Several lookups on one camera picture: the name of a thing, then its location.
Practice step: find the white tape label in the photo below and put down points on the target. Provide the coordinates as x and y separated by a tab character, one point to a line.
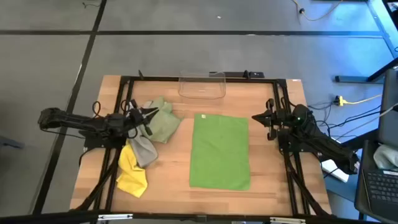
296	80

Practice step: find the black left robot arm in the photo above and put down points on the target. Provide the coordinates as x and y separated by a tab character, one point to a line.
77	121

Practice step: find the grey flat panel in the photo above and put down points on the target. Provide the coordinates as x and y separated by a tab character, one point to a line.
388	118

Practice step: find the clear plastic bin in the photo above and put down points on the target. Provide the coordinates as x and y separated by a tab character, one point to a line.
202	90

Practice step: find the grey microfiber towel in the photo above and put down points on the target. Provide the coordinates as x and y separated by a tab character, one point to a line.
144	149

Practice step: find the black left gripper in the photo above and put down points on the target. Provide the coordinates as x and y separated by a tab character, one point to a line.
135	116

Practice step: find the pale green microfiber towel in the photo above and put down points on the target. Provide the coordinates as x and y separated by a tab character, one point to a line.
163	124

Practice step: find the silver metal bracket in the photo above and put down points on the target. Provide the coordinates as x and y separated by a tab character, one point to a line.
115	216
287	220

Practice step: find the grey floor object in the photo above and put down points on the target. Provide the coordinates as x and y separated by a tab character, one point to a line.
9	143

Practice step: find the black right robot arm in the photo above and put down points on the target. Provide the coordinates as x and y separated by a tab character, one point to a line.
323	143

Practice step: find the dark desk leg frame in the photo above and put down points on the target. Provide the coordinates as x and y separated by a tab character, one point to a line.
351	79

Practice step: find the dark grey laptop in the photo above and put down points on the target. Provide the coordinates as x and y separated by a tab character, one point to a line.
382	186

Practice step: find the pale crumpled cloth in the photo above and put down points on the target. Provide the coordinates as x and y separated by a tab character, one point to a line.
385	157

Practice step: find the black clamp bar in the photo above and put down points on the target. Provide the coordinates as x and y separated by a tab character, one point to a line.
236	74

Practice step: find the black aluminium table frame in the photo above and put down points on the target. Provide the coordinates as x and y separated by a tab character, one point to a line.
155	78

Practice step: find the black floor plug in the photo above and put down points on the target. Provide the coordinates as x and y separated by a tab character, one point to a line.
301	11

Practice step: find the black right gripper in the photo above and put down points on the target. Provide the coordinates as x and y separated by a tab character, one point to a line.
278	119

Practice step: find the black crossbar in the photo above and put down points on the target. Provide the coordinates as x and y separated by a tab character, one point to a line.
46	217

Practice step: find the white flat box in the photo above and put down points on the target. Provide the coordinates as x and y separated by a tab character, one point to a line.
337	172

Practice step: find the yellow microfiber towel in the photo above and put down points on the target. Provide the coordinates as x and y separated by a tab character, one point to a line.
132	177

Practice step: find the bright green microfiber towel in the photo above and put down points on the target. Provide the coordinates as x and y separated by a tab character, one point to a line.
220	152

